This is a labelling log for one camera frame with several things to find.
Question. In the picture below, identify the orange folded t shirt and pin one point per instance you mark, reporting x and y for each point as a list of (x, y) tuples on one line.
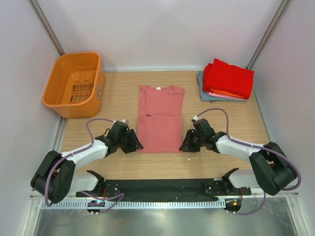
[(230, 92)]

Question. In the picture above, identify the orange plastic basket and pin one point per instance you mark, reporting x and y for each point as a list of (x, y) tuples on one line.
[(75, 86)]

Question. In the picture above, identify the white slotted cable duct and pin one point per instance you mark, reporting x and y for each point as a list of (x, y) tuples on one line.
[(97, 204)]

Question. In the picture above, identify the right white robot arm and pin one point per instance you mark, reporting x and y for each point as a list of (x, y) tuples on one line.
[(271, 169)]

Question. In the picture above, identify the aluminium frame rail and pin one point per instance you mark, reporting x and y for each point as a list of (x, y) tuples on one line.
[(35, 195)]

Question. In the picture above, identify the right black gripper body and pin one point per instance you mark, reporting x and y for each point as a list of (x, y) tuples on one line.
[(201, 138)]

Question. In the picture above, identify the light pink folded t shirt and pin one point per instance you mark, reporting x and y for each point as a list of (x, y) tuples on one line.
[(225, 96)]

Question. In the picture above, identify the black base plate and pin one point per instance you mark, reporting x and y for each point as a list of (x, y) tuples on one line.
[(158, 187)]

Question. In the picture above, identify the grey folded t shirt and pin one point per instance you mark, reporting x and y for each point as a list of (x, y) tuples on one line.
[(205, 97)]

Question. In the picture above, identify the red folded t shirt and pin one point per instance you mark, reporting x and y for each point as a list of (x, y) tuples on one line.
[(221, 75)]

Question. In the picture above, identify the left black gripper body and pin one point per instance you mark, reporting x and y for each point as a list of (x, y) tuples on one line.
[(121, 141)]

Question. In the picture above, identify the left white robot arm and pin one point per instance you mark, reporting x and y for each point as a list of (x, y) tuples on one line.
[(57, 175)]

